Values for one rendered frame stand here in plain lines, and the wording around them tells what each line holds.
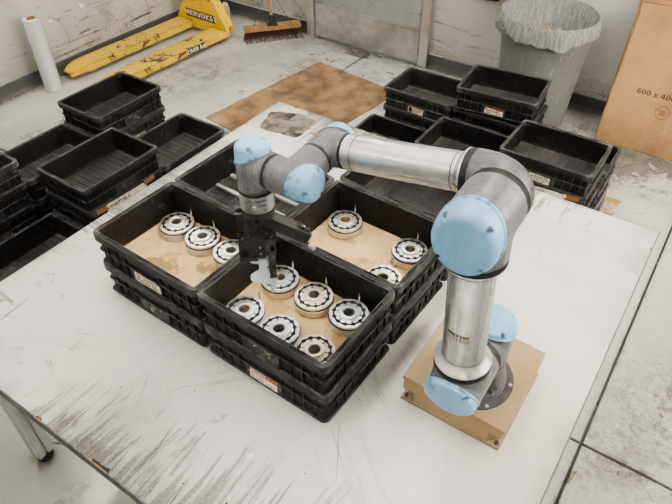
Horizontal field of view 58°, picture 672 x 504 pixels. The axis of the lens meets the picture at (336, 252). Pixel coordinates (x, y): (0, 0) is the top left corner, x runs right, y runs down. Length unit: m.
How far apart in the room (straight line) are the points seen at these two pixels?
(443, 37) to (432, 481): 3.63
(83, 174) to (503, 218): 2.18
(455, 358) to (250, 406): 0.59
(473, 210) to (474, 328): 0.27
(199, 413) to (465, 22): 3.53
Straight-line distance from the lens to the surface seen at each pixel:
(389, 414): 1.56
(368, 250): 1.76
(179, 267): 1.76
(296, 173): 1.18
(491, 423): 1.49
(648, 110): 4.09
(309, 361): 1.36
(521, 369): 1.59
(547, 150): 2.98
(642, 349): 2.88
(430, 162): 1.14
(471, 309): 1.11
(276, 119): 2.62
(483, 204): 0.97
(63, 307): 1.95
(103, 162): 2.92
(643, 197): 3.74
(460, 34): 4.59
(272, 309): 1.60
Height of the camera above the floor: 2.00
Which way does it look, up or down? 42 degrees down
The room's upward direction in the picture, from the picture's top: straight up
